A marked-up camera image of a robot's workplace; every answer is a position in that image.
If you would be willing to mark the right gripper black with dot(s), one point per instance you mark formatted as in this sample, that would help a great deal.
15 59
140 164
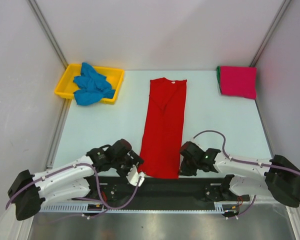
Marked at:
184 171

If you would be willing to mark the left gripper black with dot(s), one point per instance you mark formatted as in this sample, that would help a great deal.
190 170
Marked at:
136 160

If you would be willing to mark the red t shirt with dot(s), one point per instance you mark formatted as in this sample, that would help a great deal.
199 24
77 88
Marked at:
163 130

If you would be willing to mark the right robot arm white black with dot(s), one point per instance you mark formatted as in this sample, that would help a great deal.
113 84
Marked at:
277 177

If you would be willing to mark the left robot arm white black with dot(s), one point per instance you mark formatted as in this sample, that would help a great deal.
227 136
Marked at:
30 192

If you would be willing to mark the blue t shirt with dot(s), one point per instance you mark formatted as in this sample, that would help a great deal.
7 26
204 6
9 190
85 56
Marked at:
92 85

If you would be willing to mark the yellow plastic tray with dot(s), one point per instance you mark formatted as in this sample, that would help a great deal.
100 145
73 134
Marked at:
66 86

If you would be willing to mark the folded magenta t shirt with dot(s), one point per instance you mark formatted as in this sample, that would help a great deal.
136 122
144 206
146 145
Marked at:
237 81

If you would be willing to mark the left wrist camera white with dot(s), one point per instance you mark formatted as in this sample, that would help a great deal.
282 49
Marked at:
134 177

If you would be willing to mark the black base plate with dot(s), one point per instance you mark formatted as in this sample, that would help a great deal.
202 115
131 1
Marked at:
163 194

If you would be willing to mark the grey slotted cable duct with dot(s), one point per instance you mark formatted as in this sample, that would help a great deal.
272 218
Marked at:
94 208

